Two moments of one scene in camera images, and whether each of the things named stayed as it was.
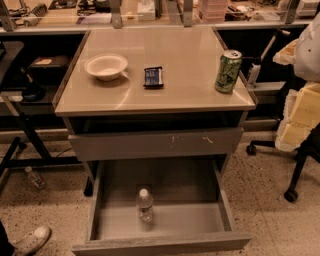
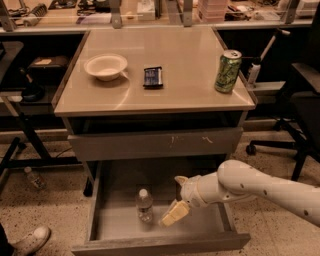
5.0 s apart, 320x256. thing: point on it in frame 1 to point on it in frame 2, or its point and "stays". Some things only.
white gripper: (309, 56) to (190, 190)
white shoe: (29, 244) stays
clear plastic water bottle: (145, 206) stays
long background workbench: (39, 16) stays
